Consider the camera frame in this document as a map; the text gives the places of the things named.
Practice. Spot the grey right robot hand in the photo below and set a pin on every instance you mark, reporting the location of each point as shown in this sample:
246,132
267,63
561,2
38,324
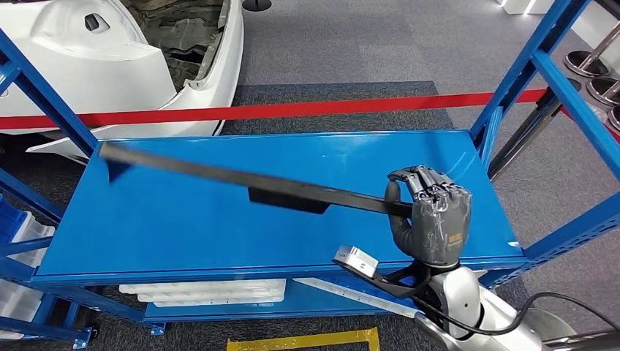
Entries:
441,227

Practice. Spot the long black plastic part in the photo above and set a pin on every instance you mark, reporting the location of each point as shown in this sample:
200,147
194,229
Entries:
218,177

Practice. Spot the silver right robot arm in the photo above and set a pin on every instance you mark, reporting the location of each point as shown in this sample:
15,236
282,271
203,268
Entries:
460,300

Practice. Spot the white plastic crate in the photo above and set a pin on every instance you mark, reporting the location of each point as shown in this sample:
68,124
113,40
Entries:
348,297
203,286
36,237
19,300
213,297
218,303

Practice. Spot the red barrier belt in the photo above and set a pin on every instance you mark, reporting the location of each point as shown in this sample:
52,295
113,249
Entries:
290,110

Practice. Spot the black round floor base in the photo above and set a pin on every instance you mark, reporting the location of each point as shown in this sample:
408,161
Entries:
256,5

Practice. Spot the white car body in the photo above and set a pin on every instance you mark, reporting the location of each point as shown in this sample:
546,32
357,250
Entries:
72,72

